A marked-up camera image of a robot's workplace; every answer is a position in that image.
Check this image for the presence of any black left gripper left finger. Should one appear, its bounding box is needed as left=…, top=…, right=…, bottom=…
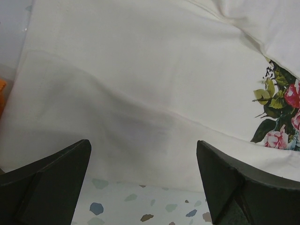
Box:
left=0, top=140, right=91, bottom=225

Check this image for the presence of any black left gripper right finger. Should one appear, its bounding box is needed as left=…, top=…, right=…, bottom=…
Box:
left=196, top=141, right=300, bottom=225

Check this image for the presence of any white floral print t-shirt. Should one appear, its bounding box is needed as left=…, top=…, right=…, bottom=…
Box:
left=0, top=0, right=300, bottom=191

